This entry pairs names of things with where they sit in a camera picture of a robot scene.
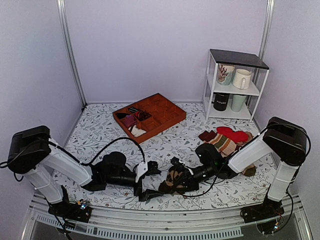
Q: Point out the purple rolled sock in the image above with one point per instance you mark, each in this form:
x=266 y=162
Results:
x=129 y=121

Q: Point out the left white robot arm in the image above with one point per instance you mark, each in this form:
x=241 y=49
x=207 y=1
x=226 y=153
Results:
x=32 y=150

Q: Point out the black rolled sock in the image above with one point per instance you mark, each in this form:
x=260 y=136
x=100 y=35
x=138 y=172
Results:
x=121 y=115

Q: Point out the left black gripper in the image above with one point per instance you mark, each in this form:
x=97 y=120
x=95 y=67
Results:
x=147 y=195

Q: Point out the brown divided wooden tray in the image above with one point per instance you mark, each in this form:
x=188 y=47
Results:
x=164 y=114

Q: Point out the dark red patterned sock roll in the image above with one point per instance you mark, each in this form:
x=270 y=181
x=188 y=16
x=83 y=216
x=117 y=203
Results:
x=142 y=115

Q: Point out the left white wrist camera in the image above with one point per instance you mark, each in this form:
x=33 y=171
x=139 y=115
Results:
x=140 y=170

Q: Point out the black white striped sock roll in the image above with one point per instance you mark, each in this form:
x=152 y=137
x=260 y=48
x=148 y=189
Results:
x=133 y=109

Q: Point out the coral pattern mug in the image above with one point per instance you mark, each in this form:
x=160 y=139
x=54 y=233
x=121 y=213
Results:
x=225 y=74

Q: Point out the aluminium frame post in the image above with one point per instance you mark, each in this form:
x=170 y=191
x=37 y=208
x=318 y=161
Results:
x=62 y=13
x=266 y=28

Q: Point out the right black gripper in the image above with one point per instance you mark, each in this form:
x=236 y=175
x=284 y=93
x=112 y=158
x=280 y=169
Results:
x=189 y=183

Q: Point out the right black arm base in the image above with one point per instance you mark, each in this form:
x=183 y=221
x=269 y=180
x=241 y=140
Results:
x=267 y=209

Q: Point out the white ribbed mug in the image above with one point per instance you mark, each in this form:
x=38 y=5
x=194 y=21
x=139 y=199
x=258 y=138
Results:
x=242 y=79

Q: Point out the striped beige sock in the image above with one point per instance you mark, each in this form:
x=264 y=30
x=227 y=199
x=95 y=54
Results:
x=224 y=145

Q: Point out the left aluminium frame post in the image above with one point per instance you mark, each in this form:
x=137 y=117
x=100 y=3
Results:
x=62 y=13

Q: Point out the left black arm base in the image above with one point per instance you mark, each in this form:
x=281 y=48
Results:
x=79 y=211

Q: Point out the pale green tumbler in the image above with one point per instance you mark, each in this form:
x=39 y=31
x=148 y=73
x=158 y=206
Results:
x=237 y=102

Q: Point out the brown argyle sock pair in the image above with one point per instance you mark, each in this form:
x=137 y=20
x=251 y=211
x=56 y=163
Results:
x=166 y=186

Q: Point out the black mug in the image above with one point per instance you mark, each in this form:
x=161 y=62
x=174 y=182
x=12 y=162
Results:
x=221 y=101

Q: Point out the floral white tablecloth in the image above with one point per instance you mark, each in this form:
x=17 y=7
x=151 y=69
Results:
x=98 y=134

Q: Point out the white rolled sock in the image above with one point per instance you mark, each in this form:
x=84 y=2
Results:
x=135 y=131

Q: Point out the aluminium front rail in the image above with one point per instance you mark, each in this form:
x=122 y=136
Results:
x=120 y=216

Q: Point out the right aluminium frame post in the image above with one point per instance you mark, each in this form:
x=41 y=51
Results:
x=266 y=28

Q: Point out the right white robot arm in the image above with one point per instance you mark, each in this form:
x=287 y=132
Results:
x=287 y=140

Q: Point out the white shelf rack black top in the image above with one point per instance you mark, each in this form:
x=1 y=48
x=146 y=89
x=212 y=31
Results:
x=250 y=62

